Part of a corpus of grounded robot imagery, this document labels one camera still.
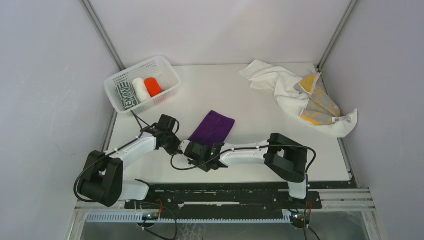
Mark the orange towel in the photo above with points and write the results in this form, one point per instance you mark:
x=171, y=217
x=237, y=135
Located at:
x=152, y=86

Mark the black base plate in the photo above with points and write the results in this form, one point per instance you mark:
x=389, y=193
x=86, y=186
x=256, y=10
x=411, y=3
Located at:
x=224, y=200

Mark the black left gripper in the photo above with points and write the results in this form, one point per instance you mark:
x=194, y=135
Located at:
x=172, y=150

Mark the aluminium corner post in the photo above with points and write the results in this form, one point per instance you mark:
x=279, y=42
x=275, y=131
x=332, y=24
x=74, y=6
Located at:
x=102, y=32
x=337, y=33

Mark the grey yellow patterned towel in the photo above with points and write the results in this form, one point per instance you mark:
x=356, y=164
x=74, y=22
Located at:
x=320, y=109

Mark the large white towel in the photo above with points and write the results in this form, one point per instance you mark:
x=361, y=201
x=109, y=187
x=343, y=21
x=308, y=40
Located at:
x=293, y=102

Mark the small white towel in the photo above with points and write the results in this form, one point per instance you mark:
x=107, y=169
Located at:
x=261, y=75

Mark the aluminium corner post right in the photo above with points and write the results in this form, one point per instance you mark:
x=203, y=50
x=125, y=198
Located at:
x=337, y=33

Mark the rolled white towel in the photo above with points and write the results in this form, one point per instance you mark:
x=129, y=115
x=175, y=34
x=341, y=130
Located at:
x=141, y=90

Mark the purple towel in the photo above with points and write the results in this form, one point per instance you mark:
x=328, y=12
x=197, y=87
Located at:
x=213, y=129

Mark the aluminium corner post left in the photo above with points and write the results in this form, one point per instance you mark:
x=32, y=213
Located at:
x=102, y=32

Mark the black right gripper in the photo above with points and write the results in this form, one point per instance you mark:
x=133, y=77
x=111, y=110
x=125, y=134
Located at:
x=192, y=161

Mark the white plastic basket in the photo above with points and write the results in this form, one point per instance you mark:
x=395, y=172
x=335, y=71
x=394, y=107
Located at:
x=156, y=67

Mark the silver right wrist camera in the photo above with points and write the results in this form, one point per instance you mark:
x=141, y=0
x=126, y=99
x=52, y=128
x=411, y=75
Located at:
x=183, y=146

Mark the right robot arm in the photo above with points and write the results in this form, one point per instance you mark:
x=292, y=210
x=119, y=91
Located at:
x=286, y=158

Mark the white slotted cable duct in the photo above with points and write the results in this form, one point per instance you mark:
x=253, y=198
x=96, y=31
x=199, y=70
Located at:
x=285, y=217

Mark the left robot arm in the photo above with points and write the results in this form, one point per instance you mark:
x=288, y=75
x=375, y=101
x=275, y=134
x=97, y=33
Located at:
x=102, y=179

